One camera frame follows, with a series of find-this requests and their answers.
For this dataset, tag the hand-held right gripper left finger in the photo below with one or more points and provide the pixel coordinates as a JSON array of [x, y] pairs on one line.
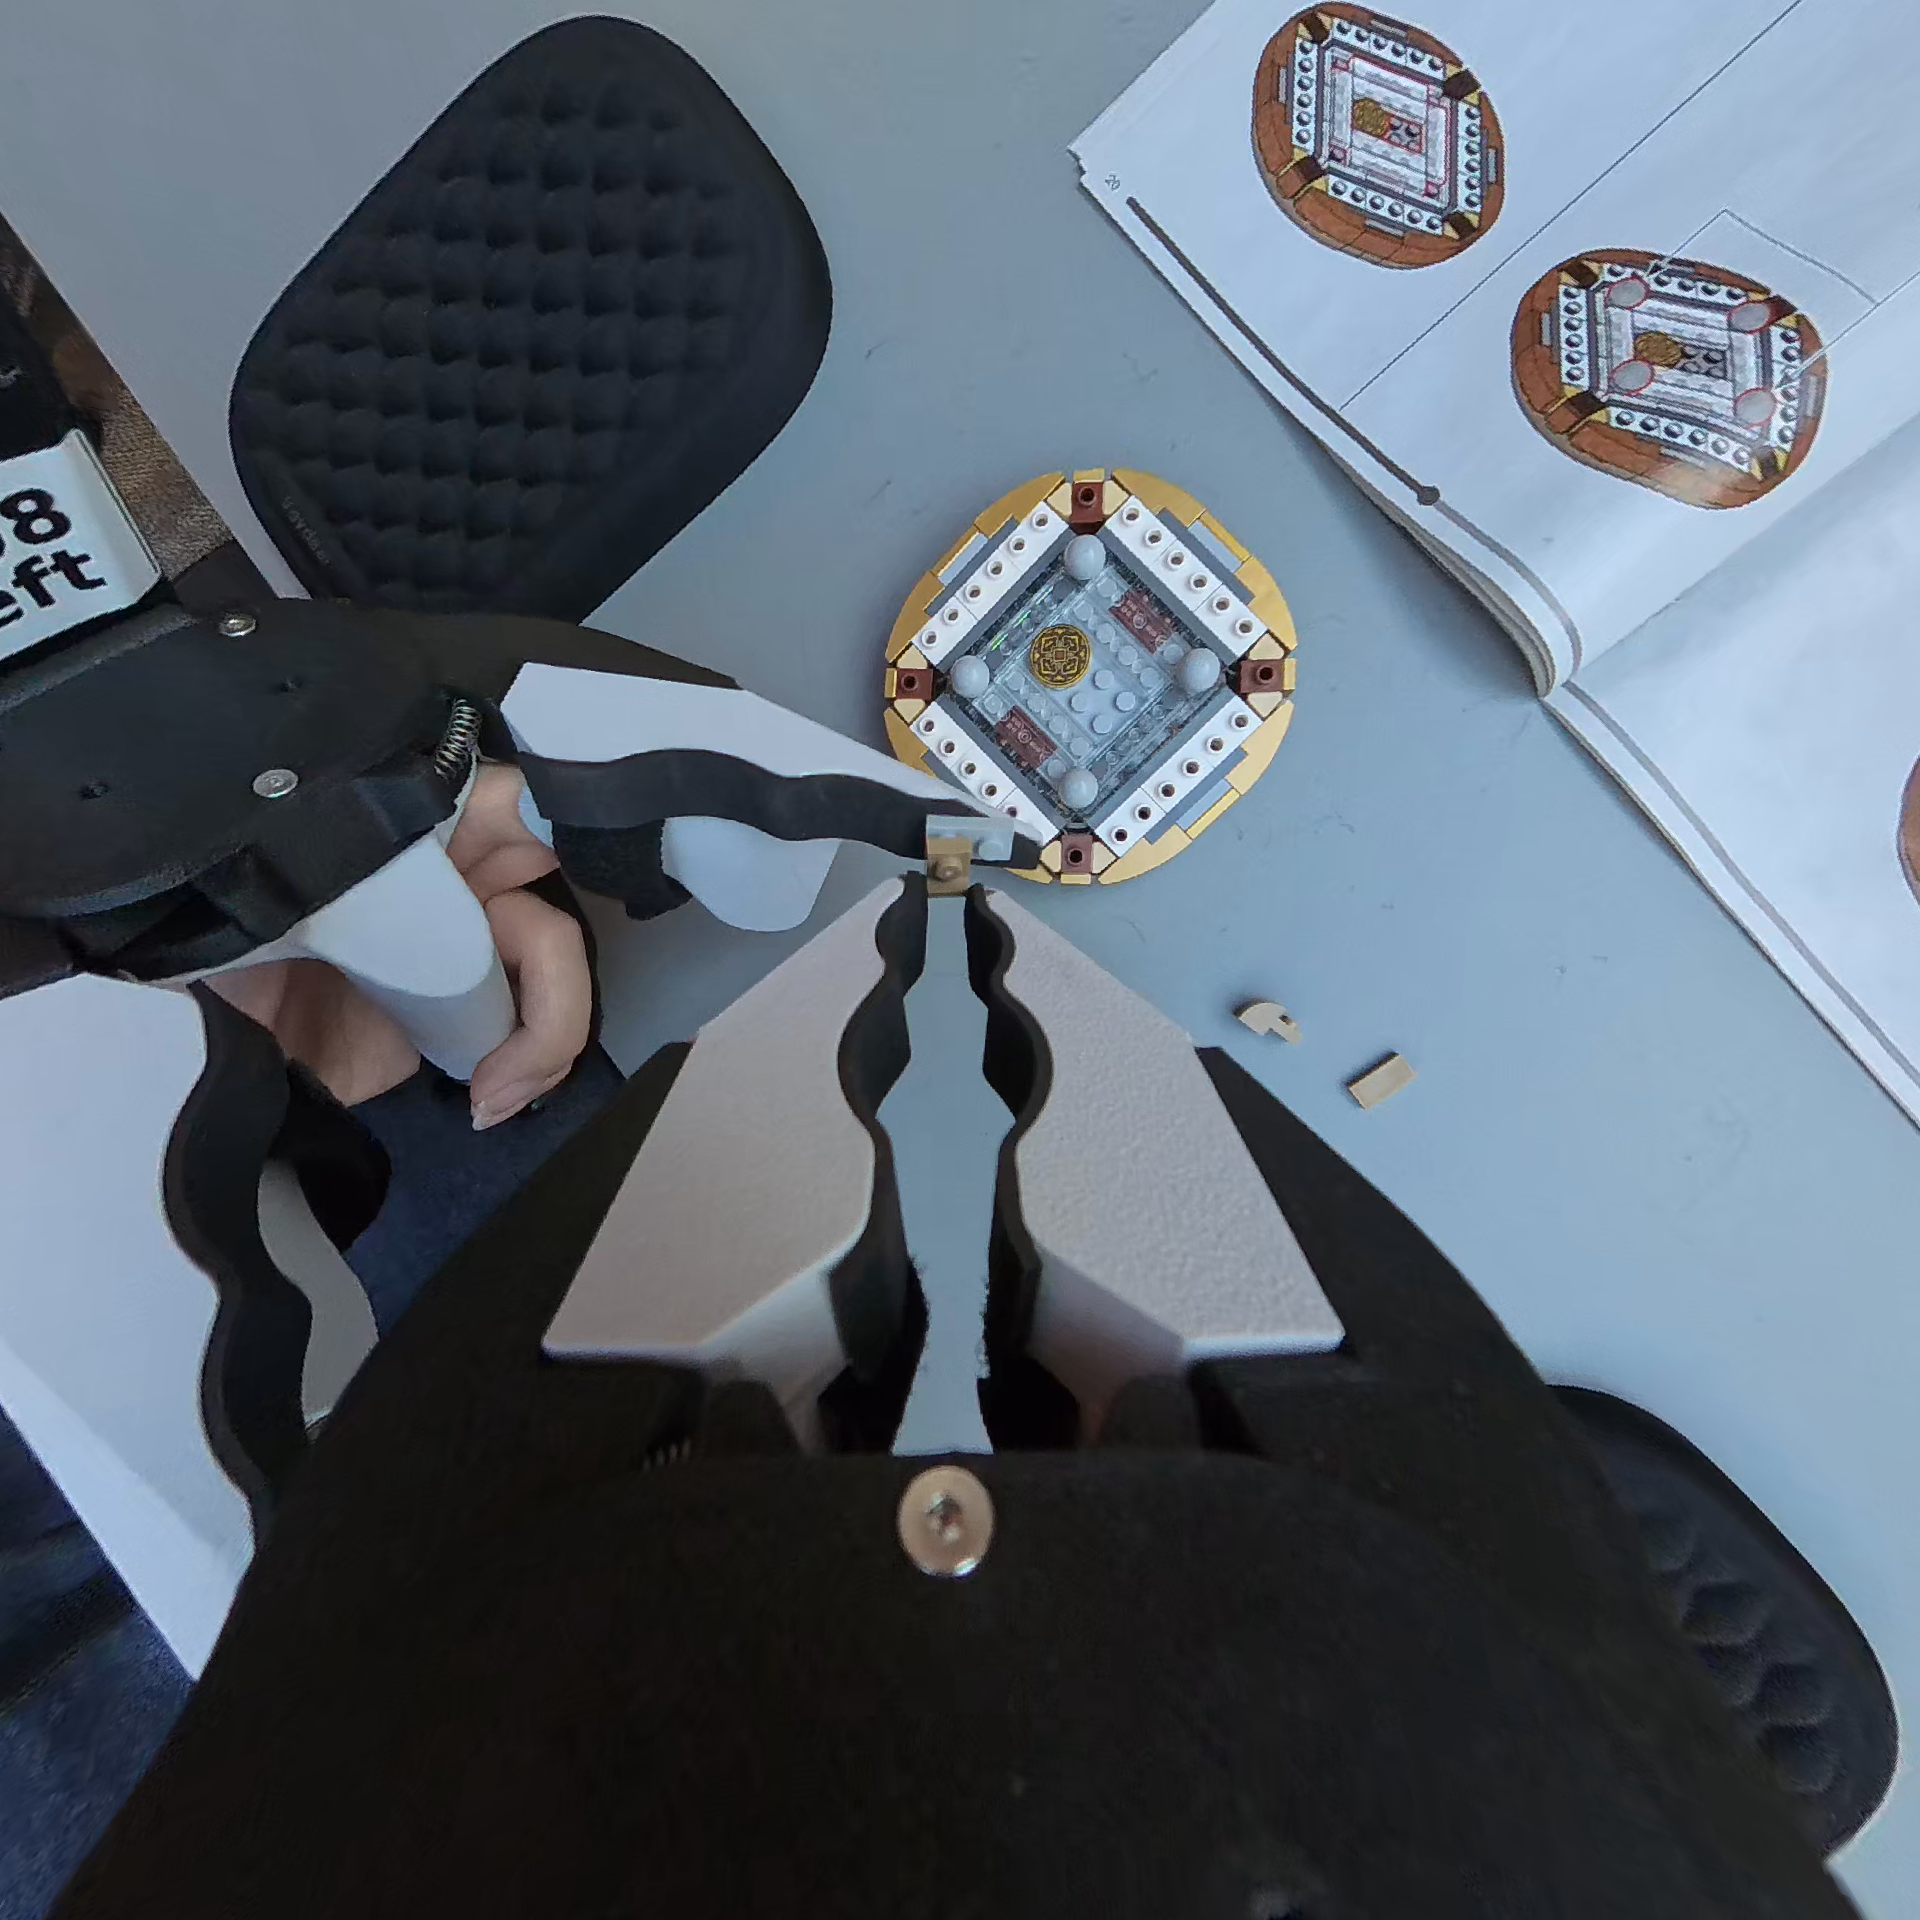
[[734, 1201]]

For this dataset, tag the tan rounded lego piece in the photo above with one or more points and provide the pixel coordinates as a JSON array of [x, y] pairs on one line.
[[1268, 1020]]

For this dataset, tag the small grey lego plate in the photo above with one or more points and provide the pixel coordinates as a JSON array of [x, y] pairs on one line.
[[975, 830]]

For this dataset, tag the person's left hand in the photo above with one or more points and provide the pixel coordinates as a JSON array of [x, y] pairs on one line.
[[548, 961]]

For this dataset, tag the small tan lego piece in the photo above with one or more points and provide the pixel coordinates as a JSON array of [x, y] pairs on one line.
[[949, 871]]

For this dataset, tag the tan flat lego plate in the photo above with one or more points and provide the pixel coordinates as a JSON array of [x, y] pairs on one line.
[[1380, 1076]]

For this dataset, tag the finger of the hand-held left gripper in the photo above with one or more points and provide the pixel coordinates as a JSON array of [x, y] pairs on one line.
[[104, 1201], [750, 734]]

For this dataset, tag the black padded wrist rest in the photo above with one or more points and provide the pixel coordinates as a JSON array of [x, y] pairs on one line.
[[1755, 1621], [524, 314]]

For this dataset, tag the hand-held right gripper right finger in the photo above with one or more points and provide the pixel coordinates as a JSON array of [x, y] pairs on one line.
[[1170, 1201]]

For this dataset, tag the round gold white lego build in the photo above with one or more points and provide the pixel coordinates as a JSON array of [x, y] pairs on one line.
[[1089, 705]]

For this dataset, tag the lego instruction booklet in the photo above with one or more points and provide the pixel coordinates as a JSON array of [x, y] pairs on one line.
[[1650, 524]]

